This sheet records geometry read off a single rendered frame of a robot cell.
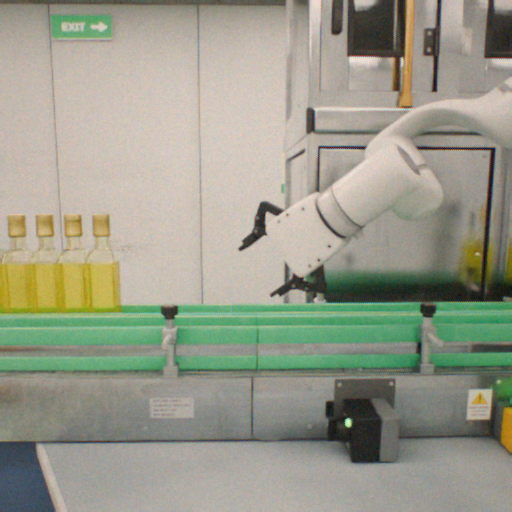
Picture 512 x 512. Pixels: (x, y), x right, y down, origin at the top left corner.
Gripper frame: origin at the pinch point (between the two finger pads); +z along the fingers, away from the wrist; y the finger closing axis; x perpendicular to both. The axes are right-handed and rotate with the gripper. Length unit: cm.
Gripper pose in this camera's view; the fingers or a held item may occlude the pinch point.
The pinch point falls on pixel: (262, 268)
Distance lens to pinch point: 78.5
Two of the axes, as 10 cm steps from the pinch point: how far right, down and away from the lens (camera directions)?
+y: -5.7, -8.2, 0.6
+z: -6.8, 5.1, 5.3
